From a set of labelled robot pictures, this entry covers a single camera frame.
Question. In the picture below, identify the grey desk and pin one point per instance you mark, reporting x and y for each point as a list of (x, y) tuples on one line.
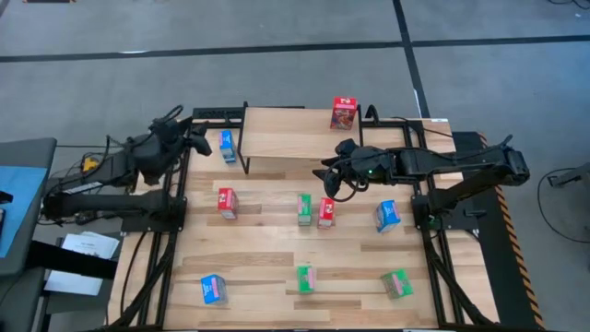
[(27, 152)]

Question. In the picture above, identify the black panel with hazard stripe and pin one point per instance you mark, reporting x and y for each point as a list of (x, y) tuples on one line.
[(502, 276)]

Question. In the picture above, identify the wooden shelf with black frame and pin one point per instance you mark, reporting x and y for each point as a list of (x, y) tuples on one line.
[(286, 133)]

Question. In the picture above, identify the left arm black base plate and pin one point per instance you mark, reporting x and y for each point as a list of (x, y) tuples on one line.
[(138, 225)]

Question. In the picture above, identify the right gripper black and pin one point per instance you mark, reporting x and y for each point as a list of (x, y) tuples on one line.
[(378, 163)]

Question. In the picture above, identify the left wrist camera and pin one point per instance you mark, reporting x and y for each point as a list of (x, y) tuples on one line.
[(167, 128)]

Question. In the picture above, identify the blue Rice Krispies cereal box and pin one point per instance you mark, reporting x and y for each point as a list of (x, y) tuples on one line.
[(227, 145), (387, 216), (213, 288)]

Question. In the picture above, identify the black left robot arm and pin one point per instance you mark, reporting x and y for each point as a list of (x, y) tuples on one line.
[(115, 203)]

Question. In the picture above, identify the grey stand leg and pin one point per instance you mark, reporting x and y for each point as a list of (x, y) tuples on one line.
[(574, 174)]

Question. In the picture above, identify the green Apple Jacks cereal box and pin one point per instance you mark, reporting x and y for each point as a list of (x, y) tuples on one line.
[(396, 283), (304, 207), (306, 279)]

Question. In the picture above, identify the white paper sheet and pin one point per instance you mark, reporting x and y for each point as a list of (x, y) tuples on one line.
[(92, 244), (74, 282)]

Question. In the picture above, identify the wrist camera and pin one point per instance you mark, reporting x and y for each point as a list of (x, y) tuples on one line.
[(167, 128), (345, 147)]

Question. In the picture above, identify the black power strip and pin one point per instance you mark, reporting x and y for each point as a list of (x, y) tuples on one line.
[(216, 113)]

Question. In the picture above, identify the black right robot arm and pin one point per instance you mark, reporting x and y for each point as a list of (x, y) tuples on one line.
[(461, 161)]

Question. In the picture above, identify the blue mat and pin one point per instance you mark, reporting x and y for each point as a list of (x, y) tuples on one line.
[(18, 203)]

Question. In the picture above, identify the black bar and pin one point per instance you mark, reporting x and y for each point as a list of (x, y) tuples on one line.
[(69, 260)]

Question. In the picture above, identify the black aluminium table frame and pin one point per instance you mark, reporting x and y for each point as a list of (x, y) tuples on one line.
[(396, 124)]

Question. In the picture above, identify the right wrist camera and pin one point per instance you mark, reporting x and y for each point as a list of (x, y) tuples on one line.
[(345, 147)]

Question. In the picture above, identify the red Froot Loops cereal box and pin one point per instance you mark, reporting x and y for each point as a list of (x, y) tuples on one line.
[(227, 203), (326, 212), (343, 115)]

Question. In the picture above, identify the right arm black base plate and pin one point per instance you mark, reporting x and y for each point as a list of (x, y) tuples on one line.
[(465, 221)]

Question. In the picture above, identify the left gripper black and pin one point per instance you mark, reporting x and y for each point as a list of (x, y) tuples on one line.
[(173, 147)]

